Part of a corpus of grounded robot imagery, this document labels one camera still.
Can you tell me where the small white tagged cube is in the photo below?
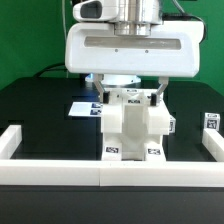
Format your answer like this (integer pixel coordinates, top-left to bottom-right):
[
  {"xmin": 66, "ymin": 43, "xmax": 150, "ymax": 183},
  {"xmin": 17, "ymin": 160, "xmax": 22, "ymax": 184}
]
[{"xmin": 169, "ymin": 115, "xmax": 176, "ymax": 133}]

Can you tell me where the white obstacle fence wall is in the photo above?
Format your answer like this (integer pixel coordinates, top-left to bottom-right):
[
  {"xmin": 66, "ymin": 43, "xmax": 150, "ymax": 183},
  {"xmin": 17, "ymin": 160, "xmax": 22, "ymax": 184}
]
[{"xmin": 0, "ymin": 125, "xmax": 224, "ymax": 187}]

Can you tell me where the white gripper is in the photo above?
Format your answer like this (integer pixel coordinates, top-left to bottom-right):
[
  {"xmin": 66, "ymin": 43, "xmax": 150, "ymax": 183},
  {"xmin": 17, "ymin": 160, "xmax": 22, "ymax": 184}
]
[{"xmin": 65, "ymin": 21, "xmax": 204, "ymax": 106}]

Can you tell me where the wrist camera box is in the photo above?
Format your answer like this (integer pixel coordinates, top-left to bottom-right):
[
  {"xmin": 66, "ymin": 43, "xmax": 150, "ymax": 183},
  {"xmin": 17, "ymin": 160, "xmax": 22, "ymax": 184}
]
[{"xmin": 73, "ymin": 0, "xmax": 119, "ymax": 22}]

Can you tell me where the white chair back part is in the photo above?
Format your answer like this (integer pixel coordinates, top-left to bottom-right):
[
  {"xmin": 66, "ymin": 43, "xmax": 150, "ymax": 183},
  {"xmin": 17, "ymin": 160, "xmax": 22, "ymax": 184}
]
[{"xmin": 101, "ymin": 88, "xmax": 170, "ymax": 138}]

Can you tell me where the white base tag sheet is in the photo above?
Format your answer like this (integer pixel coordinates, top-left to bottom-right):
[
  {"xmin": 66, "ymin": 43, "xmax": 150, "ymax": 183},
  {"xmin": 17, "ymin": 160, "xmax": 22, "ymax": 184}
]
[{"xmin": 69, "ymin": 102, "xmax": 102, "ymax": 117}]

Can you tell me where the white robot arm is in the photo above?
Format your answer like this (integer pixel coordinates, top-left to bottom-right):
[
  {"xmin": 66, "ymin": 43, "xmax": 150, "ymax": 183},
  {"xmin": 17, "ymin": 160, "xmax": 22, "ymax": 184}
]
[{"xmin": 65, "ymin": 0, "xmax": 207, "ymax": 106}]

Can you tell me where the white chair seat part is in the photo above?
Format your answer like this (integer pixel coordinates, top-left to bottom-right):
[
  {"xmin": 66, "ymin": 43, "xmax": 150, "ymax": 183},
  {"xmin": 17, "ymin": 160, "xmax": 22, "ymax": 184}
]
[{"xmin": 121, "ymin": 99, "xmax": 147, "ymax": 160}]

